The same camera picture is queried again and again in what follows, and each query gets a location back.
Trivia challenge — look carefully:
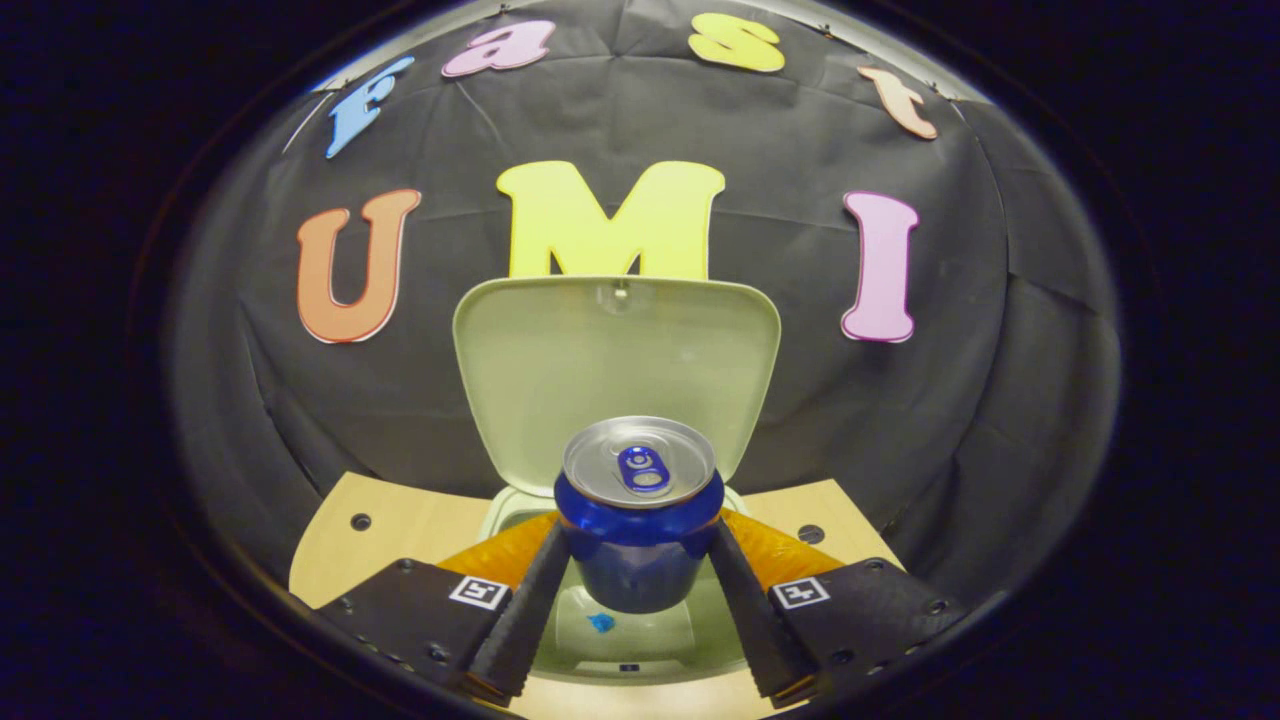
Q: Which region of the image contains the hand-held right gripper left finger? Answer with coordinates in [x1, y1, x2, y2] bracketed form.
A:
[315, 512, 573, 701]

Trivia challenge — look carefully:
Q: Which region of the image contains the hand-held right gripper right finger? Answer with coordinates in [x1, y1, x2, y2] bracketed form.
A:
[708, 508, 969, 709]

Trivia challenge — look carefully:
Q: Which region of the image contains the blue pop can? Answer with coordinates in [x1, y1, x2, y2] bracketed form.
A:
[554, 415, 725, 615]

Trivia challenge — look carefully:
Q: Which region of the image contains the green desktop garbage bin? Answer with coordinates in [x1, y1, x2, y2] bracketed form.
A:
[452, 276, 783, 687]

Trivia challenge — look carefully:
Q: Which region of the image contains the wooden desktop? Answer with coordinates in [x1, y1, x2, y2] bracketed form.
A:
[288, 472, 906, 720]

